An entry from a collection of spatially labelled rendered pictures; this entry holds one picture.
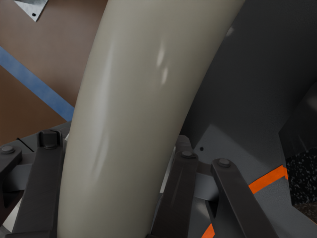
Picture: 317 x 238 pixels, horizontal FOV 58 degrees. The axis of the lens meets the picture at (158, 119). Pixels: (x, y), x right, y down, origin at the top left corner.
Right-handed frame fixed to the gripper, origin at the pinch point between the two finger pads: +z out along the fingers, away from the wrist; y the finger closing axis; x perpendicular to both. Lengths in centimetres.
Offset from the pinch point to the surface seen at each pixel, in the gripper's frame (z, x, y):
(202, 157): 104, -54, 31
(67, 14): 139, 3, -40
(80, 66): 133, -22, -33
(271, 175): 92, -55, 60
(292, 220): 86, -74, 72
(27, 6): 147, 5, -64
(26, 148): 51, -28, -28
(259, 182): 93, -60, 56
